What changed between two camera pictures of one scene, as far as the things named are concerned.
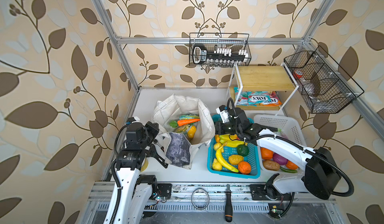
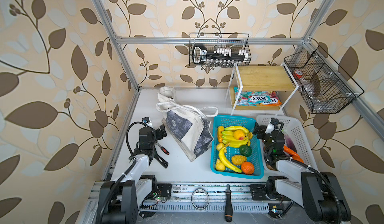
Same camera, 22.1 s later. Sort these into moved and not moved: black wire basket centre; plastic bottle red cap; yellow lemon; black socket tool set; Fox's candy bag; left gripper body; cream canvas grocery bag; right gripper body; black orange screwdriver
Moved: cream canvas grocery bag; right gripper body; left gripper body
Not moved: yellow lemon; plastic bottle red cap; black orange screwdriver; Fox's candy bag; black socket tool set; black wire basket centre
